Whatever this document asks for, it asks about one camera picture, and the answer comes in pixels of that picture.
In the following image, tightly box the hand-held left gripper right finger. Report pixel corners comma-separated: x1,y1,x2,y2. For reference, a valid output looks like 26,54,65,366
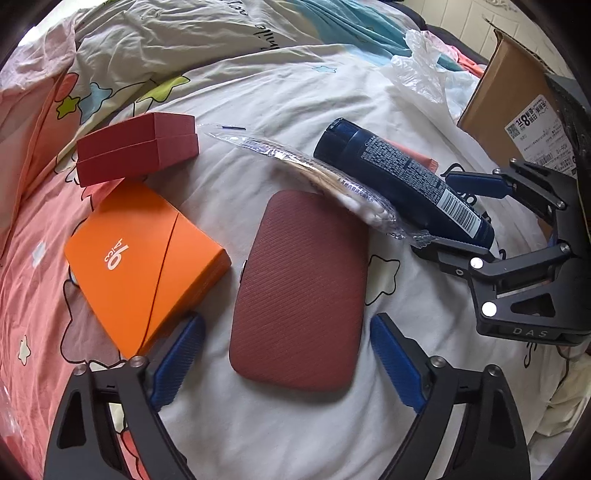
369,313,532,480

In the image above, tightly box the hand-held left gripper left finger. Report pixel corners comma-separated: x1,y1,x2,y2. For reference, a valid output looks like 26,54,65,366
44,311,206,480

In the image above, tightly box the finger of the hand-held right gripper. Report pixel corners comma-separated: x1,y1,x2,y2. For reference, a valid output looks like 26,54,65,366
441,158,581,225
410,235,579,280

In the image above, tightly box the small orange packet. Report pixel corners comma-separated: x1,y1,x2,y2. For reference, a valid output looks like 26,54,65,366
381,138,438,174

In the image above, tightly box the dark blue tube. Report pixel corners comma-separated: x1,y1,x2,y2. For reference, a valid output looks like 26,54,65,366
313,117,496,252

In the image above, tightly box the cardboard box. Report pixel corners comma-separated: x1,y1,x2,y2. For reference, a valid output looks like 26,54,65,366
456,14,578,178

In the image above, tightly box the orange box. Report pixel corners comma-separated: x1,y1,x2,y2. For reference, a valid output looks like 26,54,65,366
64,179,232,360

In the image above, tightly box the maroon textured case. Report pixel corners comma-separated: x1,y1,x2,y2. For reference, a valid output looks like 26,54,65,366
228,190,370,394

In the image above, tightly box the clear cotton swab packet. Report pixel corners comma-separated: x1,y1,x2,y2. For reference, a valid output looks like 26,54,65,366
196,122,437,245

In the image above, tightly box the dark red box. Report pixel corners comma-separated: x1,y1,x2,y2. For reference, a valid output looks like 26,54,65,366
77,133,200,188
76,112,195,160

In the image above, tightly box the white plastic bag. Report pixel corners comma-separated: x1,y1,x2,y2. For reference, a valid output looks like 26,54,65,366
379,28,483,130

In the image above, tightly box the star printed bed sheet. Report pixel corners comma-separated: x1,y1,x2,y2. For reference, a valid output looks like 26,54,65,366
0,44,591,480

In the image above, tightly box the pink sheet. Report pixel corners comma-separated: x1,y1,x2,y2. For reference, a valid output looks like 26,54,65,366
0,18,86,250

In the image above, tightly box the grey lettered duvet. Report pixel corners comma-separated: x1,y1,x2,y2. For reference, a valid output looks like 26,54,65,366
69,0,462,121

